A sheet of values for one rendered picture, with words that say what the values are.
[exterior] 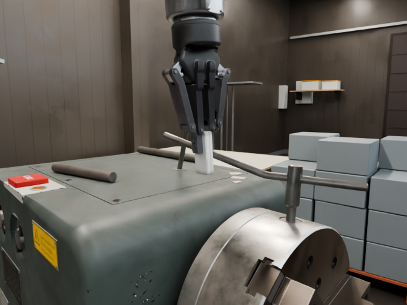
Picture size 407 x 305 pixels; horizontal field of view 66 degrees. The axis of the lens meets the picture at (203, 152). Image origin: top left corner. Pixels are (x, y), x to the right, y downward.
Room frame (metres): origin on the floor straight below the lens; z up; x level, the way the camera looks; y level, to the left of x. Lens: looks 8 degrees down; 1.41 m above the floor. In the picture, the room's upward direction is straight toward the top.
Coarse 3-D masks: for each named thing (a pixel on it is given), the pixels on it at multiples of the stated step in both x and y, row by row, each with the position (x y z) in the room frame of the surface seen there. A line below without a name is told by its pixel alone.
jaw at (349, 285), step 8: (344, 280) 0.49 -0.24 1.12; (352, 280) 0.49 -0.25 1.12; (360, 280) 0.49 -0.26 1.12; (336, 288) 0.47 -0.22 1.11; (344, 288) 0.47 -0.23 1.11; (352, 288) 0.47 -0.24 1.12; (360, 288) 0.47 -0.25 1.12; (368, 288) 0.47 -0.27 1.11; (328, 296) 0.46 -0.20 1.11; (336, 296) 0.46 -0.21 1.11; (344, 296) 0.46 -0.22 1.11; (352, 296) 0.45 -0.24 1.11; (360, 296) 0.45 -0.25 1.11; (368, 296) 0.48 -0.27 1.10; (328, 304) 0.44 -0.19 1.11; (336, 304) 0.44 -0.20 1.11; (344, 304) 0.44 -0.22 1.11; (352, 304) 0.44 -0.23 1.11; (360, 304) 0.43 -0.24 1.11; (368, 304) 0.43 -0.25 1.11
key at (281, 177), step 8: (168, 136) 0.55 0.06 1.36; (176, 136) 0.55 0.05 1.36; (184, 144) 0.54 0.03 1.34; (216, 152) 0.52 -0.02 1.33; (224, 160) 0.51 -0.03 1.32; (232, 160) 0.50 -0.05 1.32; (240, 168) 0.50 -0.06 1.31; (248, 168) 0.49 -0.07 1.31; (256, 168) 0.49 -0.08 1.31; (264, 176) 0.48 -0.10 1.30; (272, 176) 0.47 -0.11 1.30; (280, 176) 0.47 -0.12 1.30; (304, 176) 0.46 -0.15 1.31; (312, 184) 0.45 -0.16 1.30; (320, 184) 0.44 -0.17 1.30; (328, 184) 0.44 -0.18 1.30; (336, 184) 0.43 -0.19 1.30; (344, 184) 0.43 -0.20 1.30; (352, 184) 0.43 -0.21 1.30; (360, 184) 0.42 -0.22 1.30
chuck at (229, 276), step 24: (264, 216) 0.47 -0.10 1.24; (240, 240) 0.42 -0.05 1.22; (264, 240) 0.41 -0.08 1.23; (288, 240) 0.40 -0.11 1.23; (312, 240) 0.41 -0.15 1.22; (336, 240) 0.47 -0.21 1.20; (216, 264) 0.40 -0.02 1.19; (240, 264) 0.38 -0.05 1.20; (288, 264) 0.37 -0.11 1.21; (312, 264) 0.42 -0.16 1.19; (336, 264) 0.48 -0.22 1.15; (216, 288) 0.38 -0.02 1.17; (240, 288) 0.36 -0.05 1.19
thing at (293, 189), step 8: (288, 168) 0.46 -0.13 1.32; (296, 168) 0.45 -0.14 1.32; (288, 176) 0.46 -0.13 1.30; (296, 176) 0.45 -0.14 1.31; (288, 184) 0.46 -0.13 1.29; (296, 184) 0.45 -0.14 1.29; (288, 192) 0.46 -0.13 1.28; (296, 192) 0.45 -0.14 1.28; (288, 200) 0.45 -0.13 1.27; (296, 200) 0.45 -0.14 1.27; (288, 208) 0.46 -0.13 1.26; (288, 216) 0.46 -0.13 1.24
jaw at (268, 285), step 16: (256, 272) 0.37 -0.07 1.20; (272, 272) 0.36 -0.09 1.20; (256, 288) 0.36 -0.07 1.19; (272, 288) 0.35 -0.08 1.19; (288, 288) 0.35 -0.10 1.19; (304, 288) 0.34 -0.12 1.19; (272, 304) 0.35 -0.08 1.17; (288, 304) 0.34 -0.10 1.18; (304, 304) 0.33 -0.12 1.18; (320, 304) 0.35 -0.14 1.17
